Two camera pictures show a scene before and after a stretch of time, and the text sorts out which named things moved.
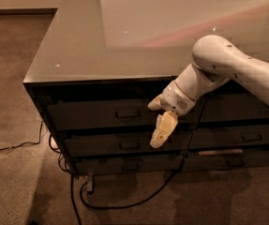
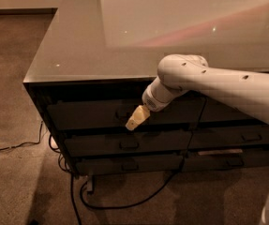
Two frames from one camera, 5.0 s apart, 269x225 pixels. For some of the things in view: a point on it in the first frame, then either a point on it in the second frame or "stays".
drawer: x=112 y=114 stays
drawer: x=129 y=165 stays
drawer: x=217 y=137 stays
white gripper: x=173 y=97 → x=150 y=101
